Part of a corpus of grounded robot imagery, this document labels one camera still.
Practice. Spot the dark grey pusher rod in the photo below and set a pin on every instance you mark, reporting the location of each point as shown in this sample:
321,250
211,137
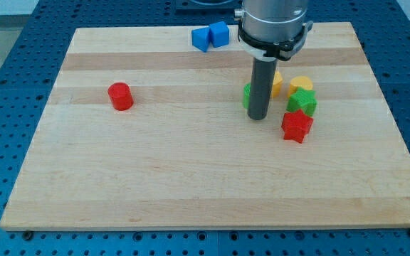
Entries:
263,73

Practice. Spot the red star block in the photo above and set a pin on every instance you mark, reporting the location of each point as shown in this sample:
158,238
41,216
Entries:
296,126

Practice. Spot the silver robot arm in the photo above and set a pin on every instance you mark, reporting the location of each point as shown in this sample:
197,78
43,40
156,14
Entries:
270,31

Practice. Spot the green star block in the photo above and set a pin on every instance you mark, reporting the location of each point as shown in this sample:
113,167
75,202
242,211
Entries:
303,100

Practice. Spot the green block behind rod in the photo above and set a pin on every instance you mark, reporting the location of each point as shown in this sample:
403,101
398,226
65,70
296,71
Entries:
246,95

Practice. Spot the yellow block behind rod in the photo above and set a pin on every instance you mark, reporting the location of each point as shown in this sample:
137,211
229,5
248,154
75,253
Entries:
277,84

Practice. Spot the yellow cylinder block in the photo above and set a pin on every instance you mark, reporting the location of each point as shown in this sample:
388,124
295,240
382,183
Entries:
303,82

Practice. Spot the blue cube block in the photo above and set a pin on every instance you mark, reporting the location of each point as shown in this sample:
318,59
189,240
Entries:
219,34

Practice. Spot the blue triangular block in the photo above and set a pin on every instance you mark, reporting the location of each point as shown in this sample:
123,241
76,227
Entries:
200,38

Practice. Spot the wooden board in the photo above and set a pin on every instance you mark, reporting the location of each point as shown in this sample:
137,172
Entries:
186,156

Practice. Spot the red cylinder block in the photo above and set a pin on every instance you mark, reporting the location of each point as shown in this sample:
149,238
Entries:
120,96

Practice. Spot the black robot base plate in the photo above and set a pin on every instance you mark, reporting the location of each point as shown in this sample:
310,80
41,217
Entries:
206,5

